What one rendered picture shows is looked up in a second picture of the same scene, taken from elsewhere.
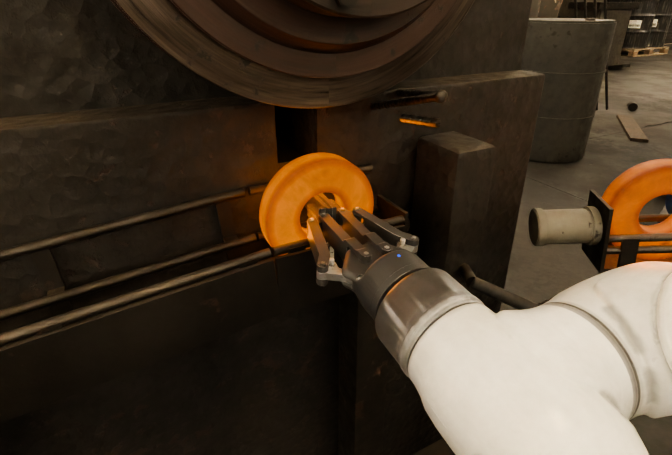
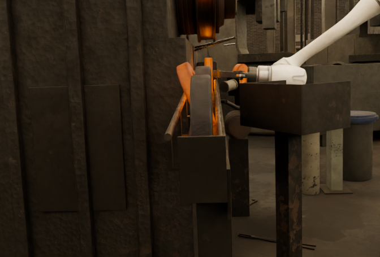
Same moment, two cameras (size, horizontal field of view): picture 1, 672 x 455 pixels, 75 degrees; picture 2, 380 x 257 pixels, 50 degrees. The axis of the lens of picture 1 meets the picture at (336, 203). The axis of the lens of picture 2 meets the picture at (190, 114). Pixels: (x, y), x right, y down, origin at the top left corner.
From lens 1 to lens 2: 1.66 m
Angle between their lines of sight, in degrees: 59
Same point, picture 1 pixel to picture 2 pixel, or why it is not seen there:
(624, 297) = (281, 62)
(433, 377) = (279, 72)
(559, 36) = not seen: hidden behind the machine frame
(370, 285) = (252, 72)
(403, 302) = (263, 68)
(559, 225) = (230, 83)
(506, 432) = (293, 70)
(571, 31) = not seen: hidden behind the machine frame
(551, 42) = not seen: hidden behind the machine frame
